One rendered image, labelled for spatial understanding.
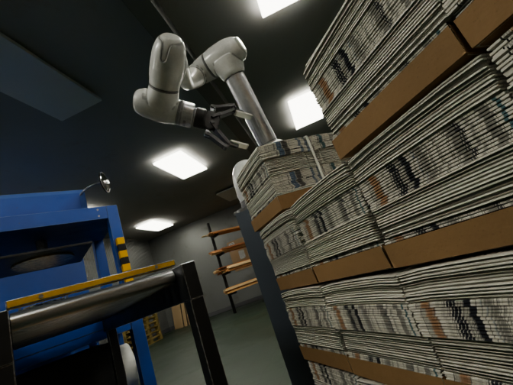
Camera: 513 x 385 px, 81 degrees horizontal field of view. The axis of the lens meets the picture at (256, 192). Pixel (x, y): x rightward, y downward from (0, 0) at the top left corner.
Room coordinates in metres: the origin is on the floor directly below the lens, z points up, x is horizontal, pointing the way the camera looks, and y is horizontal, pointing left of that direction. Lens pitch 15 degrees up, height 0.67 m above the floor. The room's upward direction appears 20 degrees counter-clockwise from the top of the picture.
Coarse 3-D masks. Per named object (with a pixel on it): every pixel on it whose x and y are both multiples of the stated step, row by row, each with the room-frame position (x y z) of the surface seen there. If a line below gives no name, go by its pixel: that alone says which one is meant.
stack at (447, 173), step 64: (512, 64) 0.31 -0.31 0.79; (448, 128) 0.40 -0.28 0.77; (512, 128) 0.35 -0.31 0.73; (320, 192) 0.70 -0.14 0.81; (384, 192) 0.54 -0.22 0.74; (448, 192) 0.44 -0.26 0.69; (512, 192) 0.37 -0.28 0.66; (320, 256) 0.80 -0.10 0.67; (512, 256) 0.40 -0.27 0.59; (320, 320) 0.92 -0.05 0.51; (384, 320) 0.66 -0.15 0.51; (448, 320) 0.52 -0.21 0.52; (512, 320) 0.43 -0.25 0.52; (320, 384) 1.09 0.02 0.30; (384, 384) 0.76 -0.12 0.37; (512, 384) 0.48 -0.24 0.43
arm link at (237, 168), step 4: (244, 160) 1.49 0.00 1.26; (236, 164) 1.51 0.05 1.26; (240, 164) 1.48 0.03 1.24; (244, 164) 1.47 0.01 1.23; (236, 168) 1.49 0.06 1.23; (240, 168) 1.47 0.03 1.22; (236, 172) 1.48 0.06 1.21; (236, 176) 1.48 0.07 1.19; (236, 180) 1.49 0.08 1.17; (236, 184) 1.50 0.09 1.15; (236, 188) 1.51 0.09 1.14; (236, 192) 1.54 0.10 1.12; (240, 192) 1.49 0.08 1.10; (240, 196) 1.50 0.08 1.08; (240, 200) 1.51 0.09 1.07
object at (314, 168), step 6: (300, 138) 0.96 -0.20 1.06; (312, 138) 0.97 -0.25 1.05; (306, 144) 0.96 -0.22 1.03; (312, 144) 0.97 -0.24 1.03; (306, 150) 0.96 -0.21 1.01; (318, 150) 0.98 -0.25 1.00; (306, 156) 0.96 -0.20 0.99; (312, 156) 0.97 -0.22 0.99; (318, 156) 0.98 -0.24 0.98; (312, 162) 0.97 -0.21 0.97; (318, 162) 0.97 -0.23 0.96; (312, 168) 0.97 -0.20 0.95; (324, 168) 0.98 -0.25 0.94; (318, 174) 0.97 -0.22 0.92; (324, 174) 0.98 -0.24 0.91; (318, 180) 0.96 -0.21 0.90
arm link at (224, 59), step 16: (208, 48) 1.21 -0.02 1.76; (224, 48) 1.18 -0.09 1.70; (240, 48) 1.19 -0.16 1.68; (208, 64) 1.23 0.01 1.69; (224, 64) 1.21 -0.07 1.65; (240, 64) 1.24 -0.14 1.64; (224, 80) 1.28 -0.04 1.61; (240, 80) 1.26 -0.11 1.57; (240, 96) 1.29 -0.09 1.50; (256, 112) 1.33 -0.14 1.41; (256, 128) 1.35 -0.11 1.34
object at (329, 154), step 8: (320, 136) 0.99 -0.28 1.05; (328, 136) 1.00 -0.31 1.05; (320, 144) 0.99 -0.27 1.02; (328, 144) 0.99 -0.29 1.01; (328, 152) 0.99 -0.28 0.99; (336, 152) 1.00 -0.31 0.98; (328, 160) 0.99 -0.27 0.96; (336, 160) 1.00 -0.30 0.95; (344, 160) 1.02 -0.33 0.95; (328, 168) 0.99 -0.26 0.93
